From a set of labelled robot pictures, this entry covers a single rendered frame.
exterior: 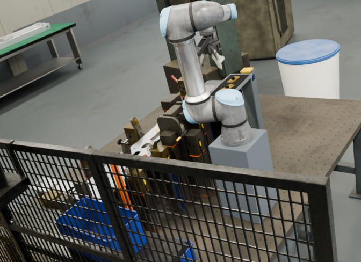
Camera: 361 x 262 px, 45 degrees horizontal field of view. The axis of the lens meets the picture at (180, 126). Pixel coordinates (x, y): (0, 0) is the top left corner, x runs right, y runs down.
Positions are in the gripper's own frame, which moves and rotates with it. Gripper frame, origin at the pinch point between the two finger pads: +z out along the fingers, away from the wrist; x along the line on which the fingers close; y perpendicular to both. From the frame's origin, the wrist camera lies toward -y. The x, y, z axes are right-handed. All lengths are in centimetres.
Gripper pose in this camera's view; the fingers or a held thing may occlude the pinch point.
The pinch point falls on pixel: (210, 68)
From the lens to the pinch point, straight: 235.5
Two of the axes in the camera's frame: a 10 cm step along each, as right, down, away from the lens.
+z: 2.3, 8.7, 4.3
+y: 7.3, -4.5, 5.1
